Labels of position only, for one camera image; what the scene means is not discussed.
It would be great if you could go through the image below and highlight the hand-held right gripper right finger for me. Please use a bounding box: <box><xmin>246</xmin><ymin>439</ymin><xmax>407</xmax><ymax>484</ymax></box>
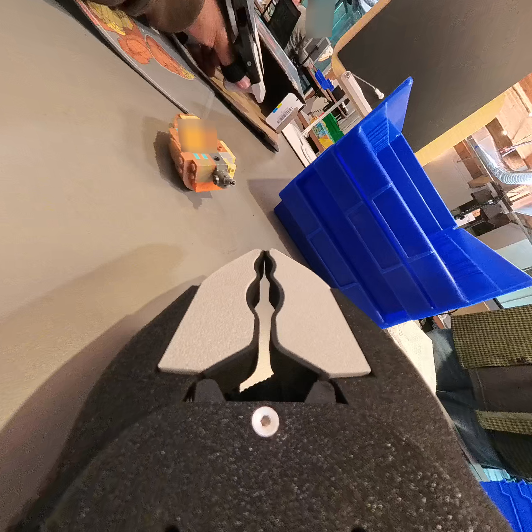
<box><xmin>265</xmin><ymin>248</ymin><xmax>372</xmax><ymax>379</ymax></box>

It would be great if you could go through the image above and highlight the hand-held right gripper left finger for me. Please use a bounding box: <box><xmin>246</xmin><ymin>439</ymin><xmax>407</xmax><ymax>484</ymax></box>
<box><xmin>158</xmin><ymin>248</ymin><xmax>265</xmax><ymax>375</ymax></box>

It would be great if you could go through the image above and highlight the stack of blue plastic bins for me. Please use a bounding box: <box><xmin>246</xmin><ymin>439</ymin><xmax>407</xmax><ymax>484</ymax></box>
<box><xmin>275</xmin><ymin>77</ymin><xmax>532</xmax><ymax>330</ymax></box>

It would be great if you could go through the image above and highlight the brown toy brick model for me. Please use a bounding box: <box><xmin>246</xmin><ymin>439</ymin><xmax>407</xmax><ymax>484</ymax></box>
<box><xmin>169</xmin><ymin>112</ymin><xmax>237</xmax><ymax>193</ymax></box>

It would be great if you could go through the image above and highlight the person's left forearm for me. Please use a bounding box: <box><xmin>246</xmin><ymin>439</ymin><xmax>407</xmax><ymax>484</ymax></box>
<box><xmin>108</xmin><ymin>0</ymin><xmax>208</xmax><ymax>35</ymax></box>

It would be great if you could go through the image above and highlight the person's left hand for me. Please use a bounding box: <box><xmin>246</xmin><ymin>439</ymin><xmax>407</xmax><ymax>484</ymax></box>
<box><xmin>179</xmin><ymin>0</ymin><xmax>252</xmax><ymax>92</ymax></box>

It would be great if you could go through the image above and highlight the printed cardboard box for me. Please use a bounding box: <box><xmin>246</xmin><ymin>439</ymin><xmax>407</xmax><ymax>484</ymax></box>
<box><xmin>171</xmin><ymin>34</ymin><xmax>304</xmax><ymax>154</ymax></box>

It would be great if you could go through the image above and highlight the small white carton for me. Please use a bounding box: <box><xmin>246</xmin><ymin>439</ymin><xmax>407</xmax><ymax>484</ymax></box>
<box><xmin>266</xmin><ymin>93</ymin><xmax>304</xmax><ymax>132</ymax></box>

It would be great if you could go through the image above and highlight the printed instruction booklet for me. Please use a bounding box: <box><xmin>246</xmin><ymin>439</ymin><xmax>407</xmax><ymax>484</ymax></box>
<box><xmin>73</xmin><ymin>0</ymin><xmax>200</xmax><ymax>113</ymax></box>

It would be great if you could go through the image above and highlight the white foam piece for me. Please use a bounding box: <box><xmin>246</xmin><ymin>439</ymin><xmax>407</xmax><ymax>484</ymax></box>
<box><xmin>281</xmin><ymin>123</ymin><xmax>318</xmax><ymax>167</ymax></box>

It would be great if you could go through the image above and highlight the green box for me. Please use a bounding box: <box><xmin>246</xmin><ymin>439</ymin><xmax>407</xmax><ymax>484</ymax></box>
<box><xmin>320</xmin><ymin>112</ymin><xmax>346</xmax><ymax>140</ymax></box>

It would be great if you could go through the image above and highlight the black board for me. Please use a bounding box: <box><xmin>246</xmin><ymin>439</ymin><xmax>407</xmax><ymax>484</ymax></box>
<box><xmin>331</xmin><ymin>0</ymin><xmax>532</xmax><ymax>167</ymax></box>

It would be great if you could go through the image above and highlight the blue storage bin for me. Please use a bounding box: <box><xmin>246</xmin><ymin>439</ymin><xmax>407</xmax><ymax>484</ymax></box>
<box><xmin>478</xmin><ymin>478</ymin><xmax>532</xmax><ymax>532</ymax></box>

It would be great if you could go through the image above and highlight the white cable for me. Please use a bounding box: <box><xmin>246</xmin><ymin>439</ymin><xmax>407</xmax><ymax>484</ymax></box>
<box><xmin>345</xmin><ymin>71</ymin><xmax>385</xmax><ymax>113</ymax></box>

